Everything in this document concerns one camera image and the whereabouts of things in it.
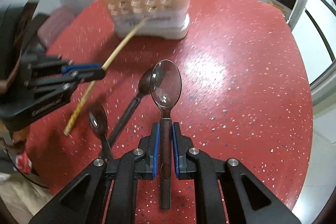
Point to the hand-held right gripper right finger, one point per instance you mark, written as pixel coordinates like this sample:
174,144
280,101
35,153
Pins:
176,150

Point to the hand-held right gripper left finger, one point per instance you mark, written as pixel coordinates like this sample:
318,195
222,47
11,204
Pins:
155,150

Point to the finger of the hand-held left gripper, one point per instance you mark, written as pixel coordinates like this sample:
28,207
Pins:
81,66
86,75

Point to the blue patterned bamboo chopstick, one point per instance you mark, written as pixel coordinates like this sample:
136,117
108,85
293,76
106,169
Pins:
118,49

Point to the person's left hand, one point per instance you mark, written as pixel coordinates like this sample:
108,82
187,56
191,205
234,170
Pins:
19,138

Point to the pink plastic stool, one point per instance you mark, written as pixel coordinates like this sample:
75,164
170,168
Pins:
56,27

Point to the white refrigerator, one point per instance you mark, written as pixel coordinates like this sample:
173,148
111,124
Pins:
320,37

